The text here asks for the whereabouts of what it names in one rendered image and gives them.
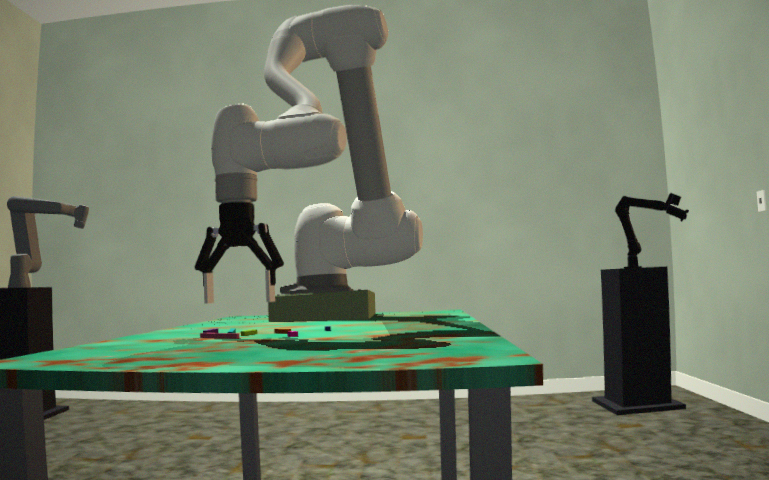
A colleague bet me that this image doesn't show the pink rod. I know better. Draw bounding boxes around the pink rod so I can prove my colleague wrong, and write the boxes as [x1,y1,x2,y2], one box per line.
[200,333,239,339]

